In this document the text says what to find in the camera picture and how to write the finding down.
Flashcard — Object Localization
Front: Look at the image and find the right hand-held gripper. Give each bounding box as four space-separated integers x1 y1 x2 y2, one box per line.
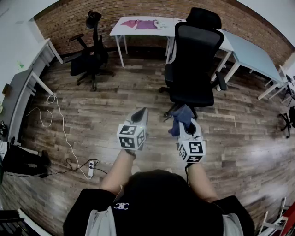
177 119 207 164

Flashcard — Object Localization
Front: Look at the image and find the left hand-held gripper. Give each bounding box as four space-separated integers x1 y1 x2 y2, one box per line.
117 107 149 152

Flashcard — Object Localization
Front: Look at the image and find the person's left forearm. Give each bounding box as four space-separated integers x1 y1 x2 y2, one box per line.
99 149 137 194

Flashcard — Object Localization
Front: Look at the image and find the person's right forearm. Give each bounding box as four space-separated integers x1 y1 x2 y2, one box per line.
185 162 219 203

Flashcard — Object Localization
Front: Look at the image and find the purple garment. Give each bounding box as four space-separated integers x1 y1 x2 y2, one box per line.
136 19 159 30

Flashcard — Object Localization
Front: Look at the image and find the pink garment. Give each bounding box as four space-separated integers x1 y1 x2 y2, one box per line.
120 19 141 29

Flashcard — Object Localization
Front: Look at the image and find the white and green cloth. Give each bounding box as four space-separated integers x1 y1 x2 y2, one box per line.
156 20 170 30

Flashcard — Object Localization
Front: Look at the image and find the black office chair with headrest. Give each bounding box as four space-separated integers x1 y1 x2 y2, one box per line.
68 10 115 92

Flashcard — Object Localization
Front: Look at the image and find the black mesh office chair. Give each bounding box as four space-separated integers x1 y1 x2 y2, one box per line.
158 7 225 121

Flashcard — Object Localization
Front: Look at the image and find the person's black clothed body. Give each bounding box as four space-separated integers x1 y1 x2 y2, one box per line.
62 169 255 236

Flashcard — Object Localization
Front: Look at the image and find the long white table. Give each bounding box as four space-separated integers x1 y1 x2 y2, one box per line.
109 16 177 68

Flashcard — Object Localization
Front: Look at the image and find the short white table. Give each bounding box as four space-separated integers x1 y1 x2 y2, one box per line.
165 18 235 81

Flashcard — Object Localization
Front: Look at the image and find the light blue table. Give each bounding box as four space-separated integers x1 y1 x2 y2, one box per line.
222 29 289 100

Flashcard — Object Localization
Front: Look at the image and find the black swivel chair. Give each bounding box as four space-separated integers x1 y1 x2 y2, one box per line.
277 106 295 139

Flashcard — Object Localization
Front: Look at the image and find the small white table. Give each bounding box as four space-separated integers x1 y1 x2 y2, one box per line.
278 65 295 106

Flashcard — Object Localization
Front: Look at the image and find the black railing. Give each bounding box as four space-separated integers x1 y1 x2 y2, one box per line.
0 208 50 236

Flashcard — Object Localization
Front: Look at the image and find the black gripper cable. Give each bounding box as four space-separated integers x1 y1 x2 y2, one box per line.
185 162 191 186

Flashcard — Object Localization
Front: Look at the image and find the white cable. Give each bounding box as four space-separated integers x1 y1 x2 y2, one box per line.
23 93 93 180

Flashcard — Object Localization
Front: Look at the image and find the black floor cable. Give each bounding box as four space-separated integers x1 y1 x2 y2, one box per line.
3 158 108 179

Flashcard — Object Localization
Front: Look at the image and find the grey shoulder strap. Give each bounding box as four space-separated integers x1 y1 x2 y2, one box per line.
86 206 117 236
222 213 244 236

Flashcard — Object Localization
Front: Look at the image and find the white desk with grey frame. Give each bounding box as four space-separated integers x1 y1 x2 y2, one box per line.
0 68 56 145

